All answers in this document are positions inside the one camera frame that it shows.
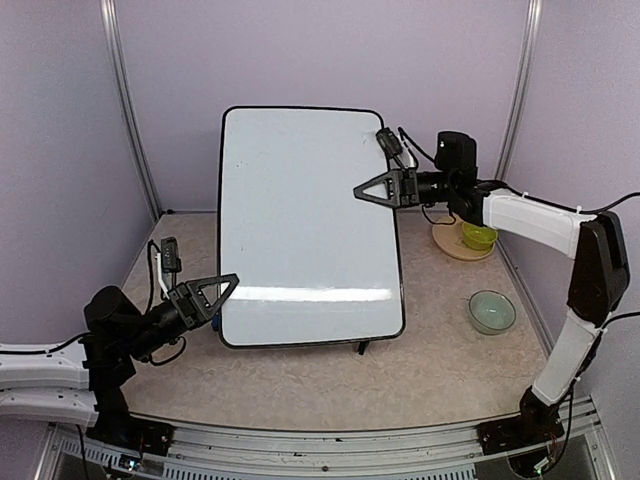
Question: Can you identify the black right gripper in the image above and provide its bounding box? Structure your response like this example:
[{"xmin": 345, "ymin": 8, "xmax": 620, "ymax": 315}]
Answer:
[{"xmin": 351, "ymin": 167, "xmax": 454, "ymax": 211}]

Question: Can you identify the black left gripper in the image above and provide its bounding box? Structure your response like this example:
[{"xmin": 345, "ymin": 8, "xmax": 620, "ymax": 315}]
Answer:
[{"xmin": 122, "ymin": 271, "xmax": 238, "ymax": 360}]

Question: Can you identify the white whiteboard with black frame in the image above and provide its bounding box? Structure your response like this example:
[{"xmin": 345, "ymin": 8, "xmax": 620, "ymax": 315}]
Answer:
[{"xmin": 217, "ymin": 106, "xmax": 406, "ymax": 348}]

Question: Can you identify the metal whiteboard stand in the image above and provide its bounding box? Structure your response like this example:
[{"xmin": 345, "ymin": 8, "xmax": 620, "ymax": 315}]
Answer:
[{"xmin": 356, "ymin": 341, "xmax": 370, "ymax": 355}]

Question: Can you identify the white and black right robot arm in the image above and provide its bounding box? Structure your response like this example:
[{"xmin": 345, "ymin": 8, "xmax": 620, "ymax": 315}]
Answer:
[{"xmin": 354, "ymin": 127, "xmax": 631, "ymax": 455}]

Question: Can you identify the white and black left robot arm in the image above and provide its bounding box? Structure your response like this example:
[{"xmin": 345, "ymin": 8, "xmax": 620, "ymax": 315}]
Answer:
[{"xmin": 1, "ymin": 274, "xmax": 239, "ymax": 454}]

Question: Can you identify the beige wooden plate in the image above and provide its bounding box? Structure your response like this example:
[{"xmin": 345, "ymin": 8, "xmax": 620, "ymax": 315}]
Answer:
[{"xmin": 432, "ymin": 215, "xmax": 495, "ymax": 262}]

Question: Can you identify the yellow-green plastic bowl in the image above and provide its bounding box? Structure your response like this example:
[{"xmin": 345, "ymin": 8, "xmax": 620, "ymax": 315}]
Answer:
[{"xmin": 461, "ymin": 222, "xmax": 498, "ymax": 251}]

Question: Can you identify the clear glass bowl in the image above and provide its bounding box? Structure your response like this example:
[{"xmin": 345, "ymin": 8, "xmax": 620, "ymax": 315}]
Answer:
[{"xmin": 467, "ymin": 290, "xmax": 517, "ymax": 335}]

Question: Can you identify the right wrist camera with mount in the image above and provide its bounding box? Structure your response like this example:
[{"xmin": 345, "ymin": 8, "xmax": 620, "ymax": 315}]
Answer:
[{"xmin": 375, "ymin": 127, "xmax": 418, "ymax": 170}]

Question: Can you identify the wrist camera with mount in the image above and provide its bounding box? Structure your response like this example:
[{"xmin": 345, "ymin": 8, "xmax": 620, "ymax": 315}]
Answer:
[
  {"xmin": 375, "ymin": 127, "xmax": 418, "ymax": 170},
  {"xmin": 156, "ymin": 236, "xmax": 182, "ymax": 300}
]

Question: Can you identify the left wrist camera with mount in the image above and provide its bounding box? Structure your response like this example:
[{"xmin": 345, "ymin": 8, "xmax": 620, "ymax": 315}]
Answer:
[{"xmin": 156, "ymin": 236, "xmax": 182, "ymax": 300}]

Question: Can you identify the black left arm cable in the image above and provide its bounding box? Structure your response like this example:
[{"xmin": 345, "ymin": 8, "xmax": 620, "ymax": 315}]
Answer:
[{"xmin": 145, "ymin": 239, "xmax": 161, "ymax": 311}]

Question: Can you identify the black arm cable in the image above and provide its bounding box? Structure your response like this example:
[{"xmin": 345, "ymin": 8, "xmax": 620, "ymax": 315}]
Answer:
[
  {"xmin": 397, "ymin": 127, "xmax": 640, "ymax": 226},
  {"xmin": 145, "ymin": 239, "xmax": 161, "ymax": 311}
]

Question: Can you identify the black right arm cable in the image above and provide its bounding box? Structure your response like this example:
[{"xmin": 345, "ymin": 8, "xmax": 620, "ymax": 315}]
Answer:
[{"xmin": 397, "ymin": 127, "xmax": 640, "ymax": 226}]

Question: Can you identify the right aluminium frame post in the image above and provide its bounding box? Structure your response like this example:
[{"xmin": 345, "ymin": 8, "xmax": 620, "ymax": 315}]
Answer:
[{"xmin": 494, "ymin": 0, "xmax": 543, "ymax": 181}]

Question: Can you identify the aluminium frame post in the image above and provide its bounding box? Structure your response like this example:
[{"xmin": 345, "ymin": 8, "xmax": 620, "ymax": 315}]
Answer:
[
  {"xmin": 494, "ymin": 0, "xmax": 543, "ymax": 181},
  {"xmin": 100, "ymin": 0, "xmax": 163, "ymax": 222}
]

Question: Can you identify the front aluminium rail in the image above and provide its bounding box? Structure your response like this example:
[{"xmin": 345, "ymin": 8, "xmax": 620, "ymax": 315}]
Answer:
[{"xmin": 37, "ymin": 397, "xmax": 614, "ymax": 480}]

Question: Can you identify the left aluminium frame post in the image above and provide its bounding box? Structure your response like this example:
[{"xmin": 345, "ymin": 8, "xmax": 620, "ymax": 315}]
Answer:
[{"xmin": 100, "ymin": 0, "xmax": 163, "ymax": 222}]

